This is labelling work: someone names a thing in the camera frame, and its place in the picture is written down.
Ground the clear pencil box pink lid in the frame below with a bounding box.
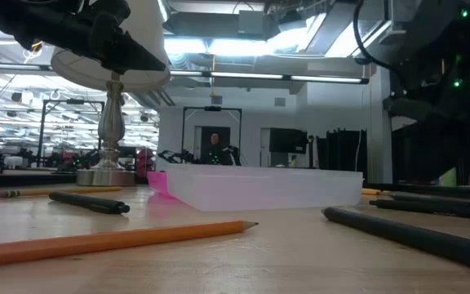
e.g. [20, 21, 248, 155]
[147, 163, 365, 212]

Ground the grey ceiling box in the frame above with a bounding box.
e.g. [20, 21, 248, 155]
[237, 10, 265, 36]

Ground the yellow pencil with eraser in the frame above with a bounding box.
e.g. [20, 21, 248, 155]
[0, 185, 124, 199]

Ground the orange wooden pencil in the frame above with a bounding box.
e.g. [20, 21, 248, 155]
[0, 220, 259, 270]

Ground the black curtain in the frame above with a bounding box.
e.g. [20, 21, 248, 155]
[315, 128, 369, 183]

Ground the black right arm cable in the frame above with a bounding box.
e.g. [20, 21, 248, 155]
[352, 0, 407, 95]

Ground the white shade silver table lamp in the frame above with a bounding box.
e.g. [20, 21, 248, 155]
[50, 0, 171, 188]

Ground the black pen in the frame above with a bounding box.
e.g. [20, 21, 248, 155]
[368, 198, 470, 222]
[48, 191, 131, 216]
[389, 193, 470, 208]
[321, 207, 470, 275]

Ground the black background gantry frame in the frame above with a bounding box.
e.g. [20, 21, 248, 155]
[180, 105, 243, 167]
[36, 98, 106, 168]

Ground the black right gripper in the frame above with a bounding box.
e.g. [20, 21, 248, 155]
[383, 96, 470, 139]

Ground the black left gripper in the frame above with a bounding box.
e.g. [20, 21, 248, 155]
[22, 0, 167, 75]

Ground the long ceiling light bar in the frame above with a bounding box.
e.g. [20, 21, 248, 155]
[169, 69, 370, 86]

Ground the green white container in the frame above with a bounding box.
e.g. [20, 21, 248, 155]
[438, 167, 459, 188]

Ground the pink background object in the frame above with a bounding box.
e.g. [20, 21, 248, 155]
[135, 147, 155, 177]

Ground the black monitor screen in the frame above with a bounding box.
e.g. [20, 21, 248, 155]
[268, 127, 308, 155]

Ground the person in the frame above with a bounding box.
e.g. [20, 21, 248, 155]
[204, 131, 231, 167]

